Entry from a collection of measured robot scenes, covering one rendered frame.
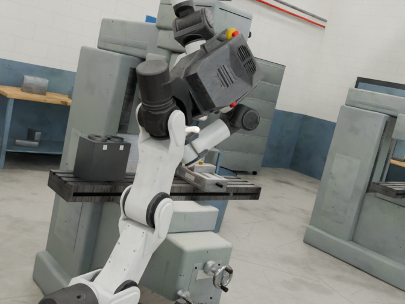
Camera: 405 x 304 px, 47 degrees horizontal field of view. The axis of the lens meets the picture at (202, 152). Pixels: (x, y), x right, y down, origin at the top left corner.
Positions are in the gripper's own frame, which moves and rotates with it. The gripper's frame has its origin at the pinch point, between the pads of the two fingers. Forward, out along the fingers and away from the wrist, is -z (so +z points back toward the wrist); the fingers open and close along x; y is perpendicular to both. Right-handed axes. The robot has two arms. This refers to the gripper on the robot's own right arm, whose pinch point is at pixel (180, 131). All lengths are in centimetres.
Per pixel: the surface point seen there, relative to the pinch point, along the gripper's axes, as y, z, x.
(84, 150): 14, 20, 49
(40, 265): 109, -60, 55
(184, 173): 22.9, -2.9, -8.3
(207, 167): 17.1, 1.7, -19.0
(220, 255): 53, 36, -22
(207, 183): 22.2, 15.5, -15.3
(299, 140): 53, -619, -456
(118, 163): 18.2, 16.9, 32.2
